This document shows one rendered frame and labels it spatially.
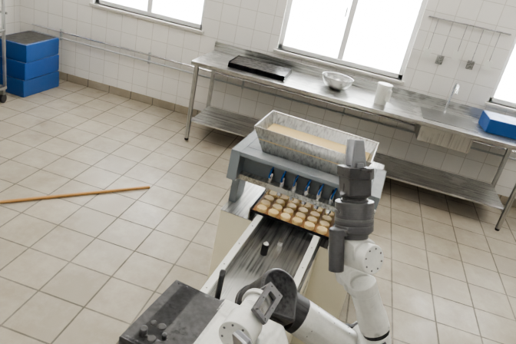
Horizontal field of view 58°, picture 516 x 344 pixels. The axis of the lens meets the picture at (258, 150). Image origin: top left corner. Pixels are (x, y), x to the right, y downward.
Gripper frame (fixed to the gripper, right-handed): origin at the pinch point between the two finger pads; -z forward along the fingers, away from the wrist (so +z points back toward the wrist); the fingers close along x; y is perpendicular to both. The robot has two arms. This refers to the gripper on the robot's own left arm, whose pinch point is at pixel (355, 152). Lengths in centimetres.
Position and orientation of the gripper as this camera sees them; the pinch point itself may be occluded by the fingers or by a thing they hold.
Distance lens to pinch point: 108.7
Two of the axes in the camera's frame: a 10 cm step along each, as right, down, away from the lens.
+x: 1.5, 0.5, -9.9
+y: -9.9, 0.0, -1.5
